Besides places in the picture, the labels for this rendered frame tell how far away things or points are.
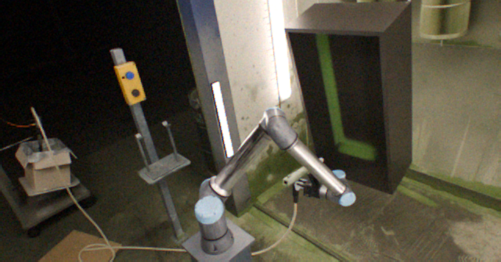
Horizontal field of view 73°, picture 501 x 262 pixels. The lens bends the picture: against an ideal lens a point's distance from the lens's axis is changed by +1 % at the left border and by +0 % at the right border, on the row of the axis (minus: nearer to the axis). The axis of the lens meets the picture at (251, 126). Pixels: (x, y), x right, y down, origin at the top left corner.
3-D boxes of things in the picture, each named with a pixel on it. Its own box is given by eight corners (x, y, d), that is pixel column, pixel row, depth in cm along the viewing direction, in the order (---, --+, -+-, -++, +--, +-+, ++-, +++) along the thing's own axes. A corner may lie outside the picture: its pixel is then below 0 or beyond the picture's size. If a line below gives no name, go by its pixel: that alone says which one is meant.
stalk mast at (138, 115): (180, 233, 294) (118, 47, 218) (184, 236, 290) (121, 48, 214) (174, 237, 291) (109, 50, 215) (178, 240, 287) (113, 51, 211)
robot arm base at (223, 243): (214, 260, 182) (210, 247, 177) (194, 243, 195) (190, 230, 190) (240, 239, 192) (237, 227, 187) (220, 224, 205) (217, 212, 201)
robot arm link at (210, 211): (200, 242, 182) (192, 217, 174) (201, 219, 197) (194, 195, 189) (228, 236, 182) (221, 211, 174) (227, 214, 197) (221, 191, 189)
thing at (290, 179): (288, 210, 219) (288, 177, 213) (282, 208, 222) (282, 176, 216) (323, 184, 256) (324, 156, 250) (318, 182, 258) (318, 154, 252)
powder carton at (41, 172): (15, 176, 336) (11, 138, 325) (63, 166, 365) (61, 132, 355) (28, 197, 299) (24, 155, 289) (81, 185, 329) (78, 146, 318)
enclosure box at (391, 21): (338, 141, 287) (315, 2, 218) (412, 161, 249) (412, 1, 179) (317, 169, 270) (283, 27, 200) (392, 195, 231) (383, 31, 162)
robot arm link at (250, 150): (192, 209, 193) (272, 110, 169) (194, 190, 209) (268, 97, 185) (215, 220, 198) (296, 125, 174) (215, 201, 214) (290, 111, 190)
